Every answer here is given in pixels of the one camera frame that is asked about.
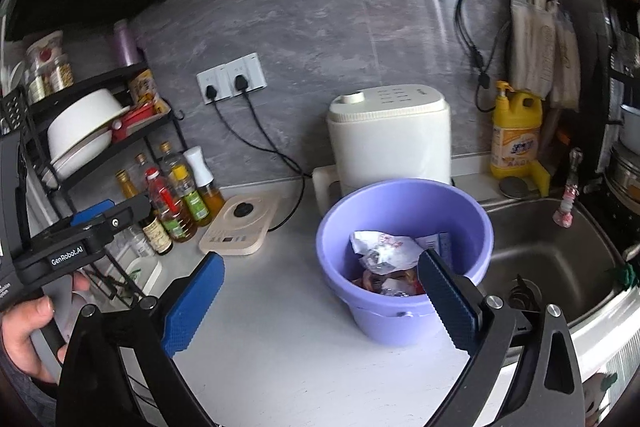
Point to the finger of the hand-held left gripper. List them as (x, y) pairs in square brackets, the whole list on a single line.
[(92, 211), (125, 212)]

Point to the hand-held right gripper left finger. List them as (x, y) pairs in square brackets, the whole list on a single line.
[(192, 307)]

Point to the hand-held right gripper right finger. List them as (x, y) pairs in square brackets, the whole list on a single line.
[(447, 302)]

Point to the white wrapper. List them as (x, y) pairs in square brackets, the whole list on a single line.
[(385, 247)]

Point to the purple plastic bucket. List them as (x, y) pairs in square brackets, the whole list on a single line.
[(340, 227)]

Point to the person's left hand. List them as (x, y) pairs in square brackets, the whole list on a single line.
[(17, 337)]

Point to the amber bottle yellow cap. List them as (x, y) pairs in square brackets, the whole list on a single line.
[(125, 184)]

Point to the clear bottle white cap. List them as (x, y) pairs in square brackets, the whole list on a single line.
[(135, 241)]

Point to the red cap oil bottle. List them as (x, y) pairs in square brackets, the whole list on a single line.
[(167, 207)]

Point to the slim bottle gold cap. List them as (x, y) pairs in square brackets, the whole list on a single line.
[(141, 164)]

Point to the white dish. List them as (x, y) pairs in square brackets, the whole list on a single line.
[(80, 157)]

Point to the white bowl with packet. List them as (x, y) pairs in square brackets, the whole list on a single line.
[(147, 269)]

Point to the green packet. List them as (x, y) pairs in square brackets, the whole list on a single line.
[(132, 275)]

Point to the yellow cap green label bottle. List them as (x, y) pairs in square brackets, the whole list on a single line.
[(194, 202)]

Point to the clear bottle gold cap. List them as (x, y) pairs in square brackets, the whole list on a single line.
[(171, 157)]

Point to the red plastic kitchen tool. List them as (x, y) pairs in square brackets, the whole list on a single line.
[(132, 119)]

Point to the large white bowl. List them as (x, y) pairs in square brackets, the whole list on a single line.
[(85, 117)]

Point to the black round knob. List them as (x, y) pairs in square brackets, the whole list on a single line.
[(243, 210)]

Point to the steel kitchen sink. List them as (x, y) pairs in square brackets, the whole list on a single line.
[(545, 252)]

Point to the beige kitchen scale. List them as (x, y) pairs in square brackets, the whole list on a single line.
[(260, 217)]

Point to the yellow snack packet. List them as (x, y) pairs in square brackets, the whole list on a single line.
[(145, 89)]

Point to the black metal kitchen rack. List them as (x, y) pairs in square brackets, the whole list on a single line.
[(100, 79)]

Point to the round metal sink strainer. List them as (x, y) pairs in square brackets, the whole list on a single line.
[(515, 187)]

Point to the black power plug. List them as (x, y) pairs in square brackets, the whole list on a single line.
[(211, 93), (241, 83)]

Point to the yellow sponge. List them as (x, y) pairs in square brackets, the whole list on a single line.
[(540, 179)]

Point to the labelled food jar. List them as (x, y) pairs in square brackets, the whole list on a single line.
[(47, 62)]

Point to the pink plastic faucet nozzle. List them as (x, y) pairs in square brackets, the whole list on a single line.
[(567, 202)]

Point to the purple cylinder bottle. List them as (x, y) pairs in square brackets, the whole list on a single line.
[(125, 44)]

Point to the white air fryer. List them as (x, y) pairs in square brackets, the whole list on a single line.
[(390, 137)]

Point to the yellow detergent bottle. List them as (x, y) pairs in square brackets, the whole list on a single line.
[(515, 137)]

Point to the green scrubber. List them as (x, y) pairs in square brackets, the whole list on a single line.
[(627, 275)]

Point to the steel pot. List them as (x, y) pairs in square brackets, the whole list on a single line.
[(625, 172)]

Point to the white storage container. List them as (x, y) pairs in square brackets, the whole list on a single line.
[(631, 122)]

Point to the beige hanging cloth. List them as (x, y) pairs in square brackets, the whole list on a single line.
[(535, 47)]

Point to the black dish rack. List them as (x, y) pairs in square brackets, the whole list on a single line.
[(617, 57)]

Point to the white wall socket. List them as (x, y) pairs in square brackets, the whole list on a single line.
[(255, 67), (207, 77)]

